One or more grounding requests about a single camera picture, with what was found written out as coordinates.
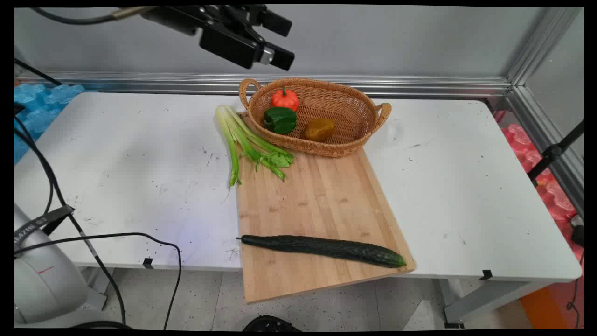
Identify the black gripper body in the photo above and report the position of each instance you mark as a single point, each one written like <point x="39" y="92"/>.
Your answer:
<point x="177" y="17"/>

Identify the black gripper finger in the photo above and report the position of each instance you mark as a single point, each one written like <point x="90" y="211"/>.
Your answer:
<point x="233" y="46"/>
<point x="276" y="22"/>

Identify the brown potato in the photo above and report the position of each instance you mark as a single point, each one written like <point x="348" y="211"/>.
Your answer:
<point x="320" y="129"/>

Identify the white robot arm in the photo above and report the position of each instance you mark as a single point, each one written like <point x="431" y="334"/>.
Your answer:
<point x="44" y="280"/>

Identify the green toy bell pepper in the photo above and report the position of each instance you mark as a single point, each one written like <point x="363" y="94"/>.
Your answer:
<point x="280" y="120"/>

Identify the green toy celery bunch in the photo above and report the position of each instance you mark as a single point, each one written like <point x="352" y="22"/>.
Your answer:
<point x="246" y="140"/>

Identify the blue foam floor mat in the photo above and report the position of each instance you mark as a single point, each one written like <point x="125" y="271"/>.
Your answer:
<point x="37" y="112"/>

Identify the bamboo cutting board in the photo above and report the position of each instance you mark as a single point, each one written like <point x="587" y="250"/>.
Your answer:
<point x="317" y="200"/>

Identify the dark green toy cucumber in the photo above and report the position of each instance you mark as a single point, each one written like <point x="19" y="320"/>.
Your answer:
<point x="326" y="247"/>

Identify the small black tape mark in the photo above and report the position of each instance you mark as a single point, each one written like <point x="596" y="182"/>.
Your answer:
<point x="486" y="275"/>
<point x="148" y="262"/>

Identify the black round object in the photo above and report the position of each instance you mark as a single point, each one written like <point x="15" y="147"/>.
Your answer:
<point x="270" y="324"/>

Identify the black tripod pole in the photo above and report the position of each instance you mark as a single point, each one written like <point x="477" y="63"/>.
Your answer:
<point x="552" y="151"/>

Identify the red foam floor mat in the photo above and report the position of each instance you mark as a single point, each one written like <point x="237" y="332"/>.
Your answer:
<point x="555" y="196"/>

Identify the small black device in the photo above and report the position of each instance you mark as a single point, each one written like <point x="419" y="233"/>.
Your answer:
<point x="578" y="233"/>

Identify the aluminium frame rail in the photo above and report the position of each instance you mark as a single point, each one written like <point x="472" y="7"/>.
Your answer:
<point x="186" y="81"/>
<point x="541" y="42"/>

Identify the grey table leg frame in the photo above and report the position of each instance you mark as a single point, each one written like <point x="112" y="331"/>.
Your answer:
<point x="489" y="298"/>

